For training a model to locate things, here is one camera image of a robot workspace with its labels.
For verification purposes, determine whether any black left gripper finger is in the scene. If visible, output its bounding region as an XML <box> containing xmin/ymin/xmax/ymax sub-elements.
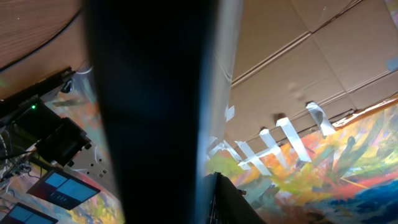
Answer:
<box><xmin>205</xmin><ymin>172</ymin><xmax>264</xmax><ymax>224</ymax></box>

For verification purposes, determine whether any Galaxy S24 smartphone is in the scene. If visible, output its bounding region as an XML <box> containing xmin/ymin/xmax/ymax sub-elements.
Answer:
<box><xmin>83</xmin><ymin>0</ymin><xmax>243</xmax><ymax>223</ymax></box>

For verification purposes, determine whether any black usb charging cable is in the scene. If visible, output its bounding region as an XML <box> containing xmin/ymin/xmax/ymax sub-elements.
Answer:
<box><xmin>0</xmin><ymin>9</ymin><xmax>83</xmax><ymax>72</ymax></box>

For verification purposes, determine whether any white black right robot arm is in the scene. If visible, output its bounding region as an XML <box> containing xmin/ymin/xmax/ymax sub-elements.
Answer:
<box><xmin>1</xmin><ymin>67</ymin><xmax>118</xmax><ymax>196</ymax></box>

